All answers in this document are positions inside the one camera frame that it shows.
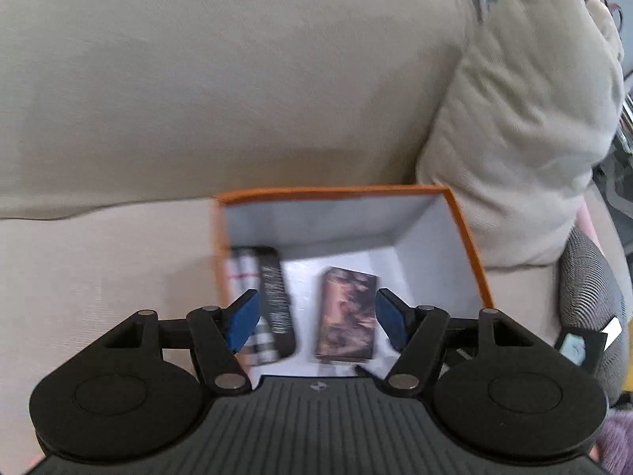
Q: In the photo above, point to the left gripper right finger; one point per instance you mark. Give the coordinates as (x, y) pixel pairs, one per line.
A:
(417, 334)

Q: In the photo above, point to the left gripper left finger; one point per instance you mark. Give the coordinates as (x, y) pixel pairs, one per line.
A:
(218, 335)

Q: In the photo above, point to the dark art print box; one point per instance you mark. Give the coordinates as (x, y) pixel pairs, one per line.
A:
(347, 323)

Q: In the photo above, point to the plaid glasses case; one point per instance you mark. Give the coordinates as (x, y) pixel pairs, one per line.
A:
(244, 283)

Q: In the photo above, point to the black spray bottle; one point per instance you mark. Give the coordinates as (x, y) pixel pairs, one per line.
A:
(275, 335)

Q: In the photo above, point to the orange cardboard box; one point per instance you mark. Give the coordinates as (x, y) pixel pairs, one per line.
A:
(414, 239)

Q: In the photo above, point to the houndstooth fabric cushion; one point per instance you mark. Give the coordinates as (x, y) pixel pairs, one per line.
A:
(590, 298)

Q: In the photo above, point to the beige throw pillow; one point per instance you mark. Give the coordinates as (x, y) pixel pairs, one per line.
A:
(532, 108)

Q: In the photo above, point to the beige sofa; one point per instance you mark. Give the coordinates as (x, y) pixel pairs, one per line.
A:
(123, 121)

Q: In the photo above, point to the cream bear bag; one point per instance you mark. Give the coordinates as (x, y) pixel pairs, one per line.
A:
(608, 18)

